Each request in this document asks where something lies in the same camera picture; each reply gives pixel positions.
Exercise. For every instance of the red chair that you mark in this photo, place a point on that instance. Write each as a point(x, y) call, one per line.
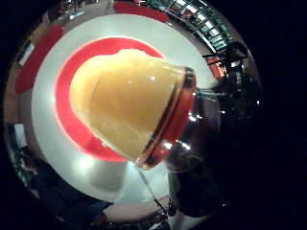
point(217, 67)

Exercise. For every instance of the the person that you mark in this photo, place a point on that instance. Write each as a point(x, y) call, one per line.
point(64, 195)

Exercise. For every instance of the black tripod stand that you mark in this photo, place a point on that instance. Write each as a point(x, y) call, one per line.
point(236, 57)

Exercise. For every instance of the red curved bench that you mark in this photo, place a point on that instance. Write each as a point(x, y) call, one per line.
point(35, 60)
point(140, 11)

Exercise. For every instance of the white sign board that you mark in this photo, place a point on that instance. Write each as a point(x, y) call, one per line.
point(25, 53)

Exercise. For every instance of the glass window wall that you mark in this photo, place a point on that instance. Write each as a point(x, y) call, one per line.
point(201, 22)

